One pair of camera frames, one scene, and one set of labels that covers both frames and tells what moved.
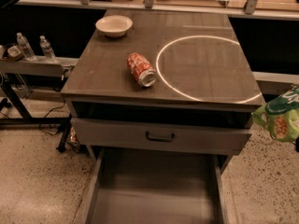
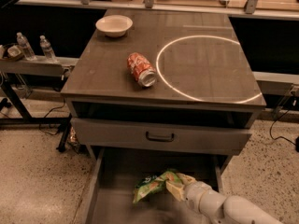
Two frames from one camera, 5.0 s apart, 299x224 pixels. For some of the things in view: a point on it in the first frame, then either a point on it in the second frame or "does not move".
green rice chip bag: x=280 y=115 to x=155 y=184
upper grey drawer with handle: x=161 y=136 does not move
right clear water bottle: x=47 y=49 does not move
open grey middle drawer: x=157 y=186 does not move
